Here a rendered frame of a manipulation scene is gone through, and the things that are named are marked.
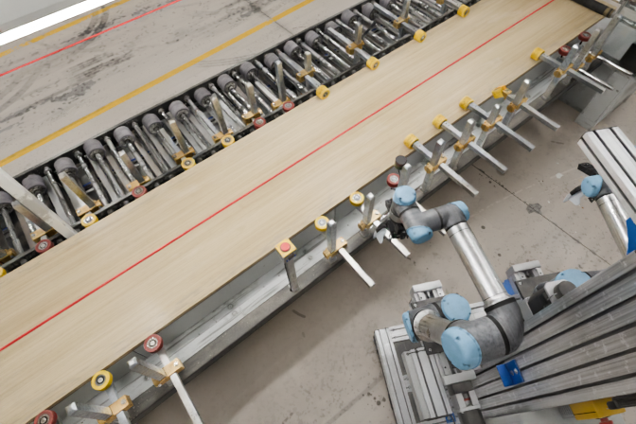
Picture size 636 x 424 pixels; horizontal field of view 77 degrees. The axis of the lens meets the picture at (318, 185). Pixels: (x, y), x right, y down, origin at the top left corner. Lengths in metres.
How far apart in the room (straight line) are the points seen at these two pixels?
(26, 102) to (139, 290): 3.21
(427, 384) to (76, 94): 4.19
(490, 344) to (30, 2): 1.37
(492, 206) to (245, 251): 2.12
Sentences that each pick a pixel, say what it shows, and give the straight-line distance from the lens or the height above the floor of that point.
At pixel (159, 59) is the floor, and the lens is 4.86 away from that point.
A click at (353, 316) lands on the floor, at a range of 2.92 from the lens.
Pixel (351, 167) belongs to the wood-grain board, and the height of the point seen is 0.90.
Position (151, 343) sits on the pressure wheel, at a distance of 2.11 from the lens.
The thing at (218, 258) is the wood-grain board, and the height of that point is 0.90.
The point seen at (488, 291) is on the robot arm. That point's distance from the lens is 1.34.
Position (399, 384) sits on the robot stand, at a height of 0.23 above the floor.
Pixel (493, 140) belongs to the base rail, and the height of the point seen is 0.70.
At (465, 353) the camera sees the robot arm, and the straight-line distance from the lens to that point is 1.25.
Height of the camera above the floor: 2.82
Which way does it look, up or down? 57 degrees down
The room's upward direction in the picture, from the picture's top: 3 degrees counter-clockwise
